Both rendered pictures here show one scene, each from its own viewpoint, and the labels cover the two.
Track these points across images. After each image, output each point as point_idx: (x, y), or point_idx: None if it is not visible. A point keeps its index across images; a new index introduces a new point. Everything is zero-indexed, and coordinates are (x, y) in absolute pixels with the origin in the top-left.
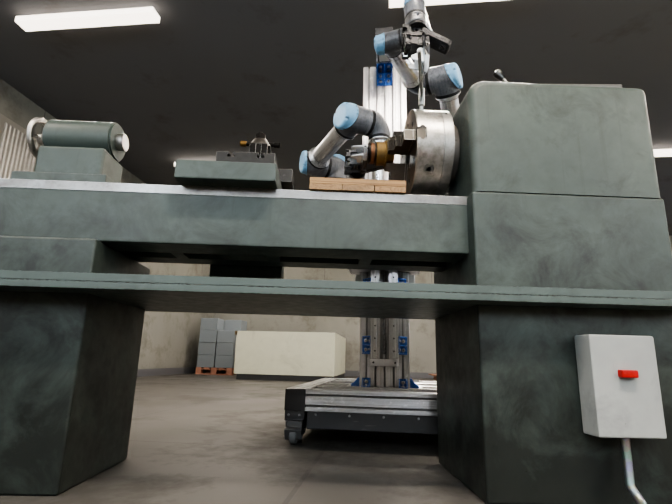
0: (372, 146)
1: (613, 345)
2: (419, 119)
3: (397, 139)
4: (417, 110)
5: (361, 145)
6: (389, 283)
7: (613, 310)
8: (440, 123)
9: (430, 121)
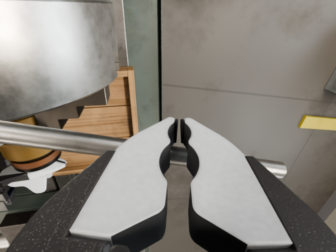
0: (57, 153)
1: None
2: (109, 77)
3: (80, 110)
4: (65, 93)
5: (46, 176)
6: (161, 64)
7: None
8: (105, 13)
9: (107, 45)
